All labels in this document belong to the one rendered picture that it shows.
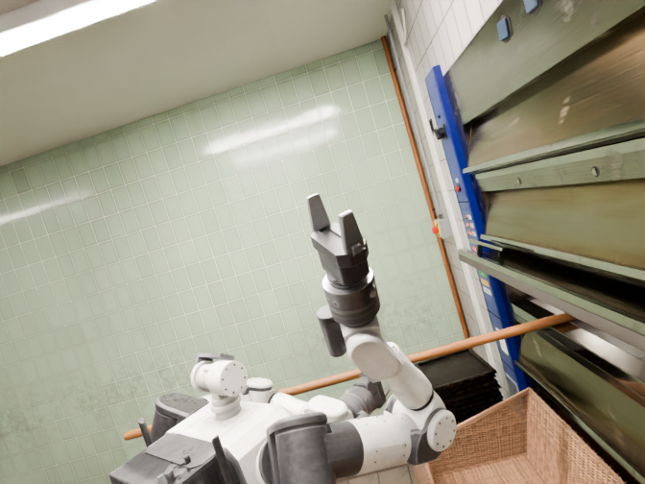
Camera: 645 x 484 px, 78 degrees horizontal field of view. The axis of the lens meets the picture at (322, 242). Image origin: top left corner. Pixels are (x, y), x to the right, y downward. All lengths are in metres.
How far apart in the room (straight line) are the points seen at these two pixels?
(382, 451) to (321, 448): 0.13
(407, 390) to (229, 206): 1.96
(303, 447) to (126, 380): 2.46
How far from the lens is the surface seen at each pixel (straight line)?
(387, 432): 0.82
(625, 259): 0.97
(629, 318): 0.79
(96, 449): 3.42
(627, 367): 1.22
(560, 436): 1.67
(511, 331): 1.42
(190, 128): 2.69
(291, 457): 0.72
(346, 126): 2.52
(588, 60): 1.01
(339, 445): 0.75
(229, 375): 0.84
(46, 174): 3.12
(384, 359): 0.72
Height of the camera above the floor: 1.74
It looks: 4 degrees down
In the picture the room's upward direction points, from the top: 17 degrees counter-clockwise
